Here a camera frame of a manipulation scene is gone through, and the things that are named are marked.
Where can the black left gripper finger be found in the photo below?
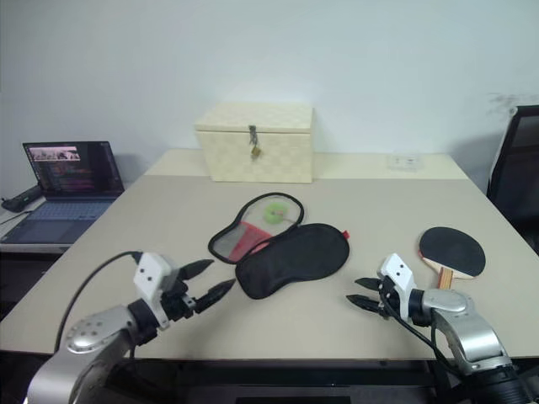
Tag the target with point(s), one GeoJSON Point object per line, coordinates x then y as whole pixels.
{"type": "Point", "coordinates": [197, 268]}
{"type": "Point", "coordinates": [215, 294]}

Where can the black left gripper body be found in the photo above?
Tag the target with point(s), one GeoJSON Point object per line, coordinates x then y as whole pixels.
{"type": "Point", "coordinates": [179, 303]}

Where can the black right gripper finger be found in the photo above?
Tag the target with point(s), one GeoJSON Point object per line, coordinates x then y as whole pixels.
{"type": "Point", "coordinates": [369, 284]}
{"type": "Point", "coordinates": [366, 302]}

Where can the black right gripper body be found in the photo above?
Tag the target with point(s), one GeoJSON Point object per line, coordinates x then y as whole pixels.
{"type": "Point", "coordinates": [387, 299]}

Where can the black red paddle case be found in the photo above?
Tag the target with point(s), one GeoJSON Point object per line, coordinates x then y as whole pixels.
{"type": "Point", "coordinates": [295, 256]}

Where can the black table tennis paddle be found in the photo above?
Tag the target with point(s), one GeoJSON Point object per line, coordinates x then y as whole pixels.
{"type": "Point", "coordinates": [452, 250]}

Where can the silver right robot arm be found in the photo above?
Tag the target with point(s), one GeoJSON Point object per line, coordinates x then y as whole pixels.
{"type": "Point", "coordinates": [471, 328]}

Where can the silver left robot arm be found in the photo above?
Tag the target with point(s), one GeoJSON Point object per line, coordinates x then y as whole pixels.
{"type": "Point", "coordinates": [90, 332]}

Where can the cream woven storage box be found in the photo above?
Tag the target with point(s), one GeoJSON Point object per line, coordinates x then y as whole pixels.
{"type": "Point", "coordinates": [257, 164]}

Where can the small clear plastic box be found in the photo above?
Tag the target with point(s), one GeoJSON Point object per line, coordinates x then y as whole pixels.
{"type": "Point", "coordinates": [404, 163]}

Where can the small brass padlock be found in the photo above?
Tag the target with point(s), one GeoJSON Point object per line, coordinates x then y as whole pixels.
{"type": "Point", "coordinates": [255, 152]}

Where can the metal box latch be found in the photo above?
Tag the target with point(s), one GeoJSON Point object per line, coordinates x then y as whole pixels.
{"type": "Point", "coordinates": [252, 134]}

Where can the open dark laptop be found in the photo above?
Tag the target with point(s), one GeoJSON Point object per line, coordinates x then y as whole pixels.
{"type": "Point", "coordinates": [63, 210]}

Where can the black office chair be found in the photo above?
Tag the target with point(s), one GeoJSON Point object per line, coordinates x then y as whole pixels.
{"type": "Point", "coordinates": [518, 177]}

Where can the black handheld device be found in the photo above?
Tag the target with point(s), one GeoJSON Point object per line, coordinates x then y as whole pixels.
{"type": "Point", "coordinates": [21, 198]}

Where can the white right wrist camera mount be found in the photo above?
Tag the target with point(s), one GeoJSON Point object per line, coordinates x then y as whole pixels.
{"type": "Point", "coordinates": [398, 269]}

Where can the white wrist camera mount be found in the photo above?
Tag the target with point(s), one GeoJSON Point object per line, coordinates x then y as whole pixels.
{"type": "Point", "coordinates": [398, 269]}
{"type": "Point", "coordinates": [149, 273]}

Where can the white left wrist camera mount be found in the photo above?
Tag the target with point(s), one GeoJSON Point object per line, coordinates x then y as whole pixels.
{"type": "Point", "coordinates": [149, 273]}

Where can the black metal table frame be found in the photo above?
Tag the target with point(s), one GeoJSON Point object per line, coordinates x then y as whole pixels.
{"type": "Point", "coordinates": [273, 372]}

